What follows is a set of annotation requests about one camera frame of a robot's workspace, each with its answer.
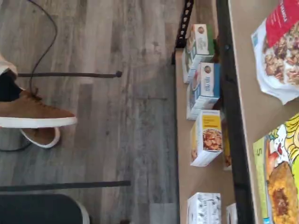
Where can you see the wooden shelf board with cartons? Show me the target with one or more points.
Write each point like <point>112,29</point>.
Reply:
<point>182,140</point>

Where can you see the yellow purely elizabeth box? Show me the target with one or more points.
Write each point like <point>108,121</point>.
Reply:
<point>227,158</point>
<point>210,135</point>

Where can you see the blue oatmeal box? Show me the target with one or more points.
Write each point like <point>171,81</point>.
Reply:
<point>209,79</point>

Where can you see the green oatmeal box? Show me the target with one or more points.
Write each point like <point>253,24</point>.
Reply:
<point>201,39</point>

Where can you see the wooden shelf board with snacks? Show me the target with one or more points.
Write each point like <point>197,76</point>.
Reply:
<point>247,70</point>

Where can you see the white floral print box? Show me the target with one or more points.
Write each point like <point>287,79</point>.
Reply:
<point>231,215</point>
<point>203,210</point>

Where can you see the green Bobo's oat bites box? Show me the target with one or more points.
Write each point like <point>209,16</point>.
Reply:
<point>280,175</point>

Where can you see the brown shoe white sole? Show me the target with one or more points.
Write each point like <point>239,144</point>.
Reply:
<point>39,136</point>
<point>35,112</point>

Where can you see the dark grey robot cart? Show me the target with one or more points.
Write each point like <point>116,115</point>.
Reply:
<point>35,210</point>

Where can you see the red label granola bag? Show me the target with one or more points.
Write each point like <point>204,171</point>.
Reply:
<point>280,23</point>

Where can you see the black metal rack frame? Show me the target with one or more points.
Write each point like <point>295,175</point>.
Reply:
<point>233,116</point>

